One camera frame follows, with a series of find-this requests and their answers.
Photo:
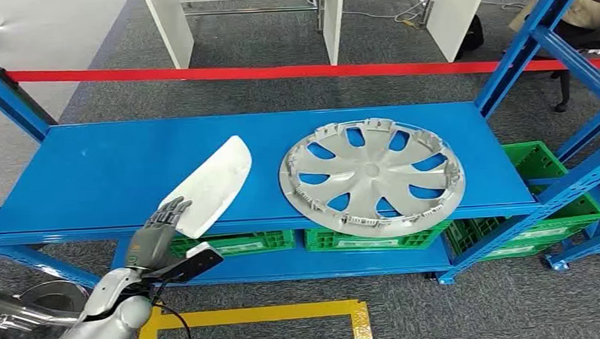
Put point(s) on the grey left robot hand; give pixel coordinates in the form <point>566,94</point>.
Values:
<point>150,246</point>

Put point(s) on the white car body panel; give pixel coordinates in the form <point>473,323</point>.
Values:
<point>216,186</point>

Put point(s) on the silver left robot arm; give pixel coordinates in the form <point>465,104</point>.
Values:
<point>110,320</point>

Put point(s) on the green plastic crate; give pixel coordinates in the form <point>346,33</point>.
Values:
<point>534,160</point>
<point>502,253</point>
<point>242,243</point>
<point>332,242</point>

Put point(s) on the yellow floor tape square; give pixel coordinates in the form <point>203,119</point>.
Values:
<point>265,314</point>

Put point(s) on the white desk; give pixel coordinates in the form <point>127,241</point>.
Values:
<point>175,33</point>

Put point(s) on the red barrier belt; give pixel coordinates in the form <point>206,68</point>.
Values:
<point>276,72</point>

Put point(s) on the silver wheel hubcap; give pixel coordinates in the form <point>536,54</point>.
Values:
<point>372,171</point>

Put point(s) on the white desk side panel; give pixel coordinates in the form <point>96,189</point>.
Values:
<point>454,18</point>

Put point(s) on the black bag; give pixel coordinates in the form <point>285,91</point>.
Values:
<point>472,37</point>

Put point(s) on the black office chair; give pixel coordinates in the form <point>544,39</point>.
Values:
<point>574,34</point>

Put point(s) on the seated person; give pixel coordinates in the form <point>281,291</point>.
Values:
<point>589,8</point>

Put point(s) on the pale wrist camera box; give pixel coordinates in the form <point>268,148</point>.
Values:
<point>203,261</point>

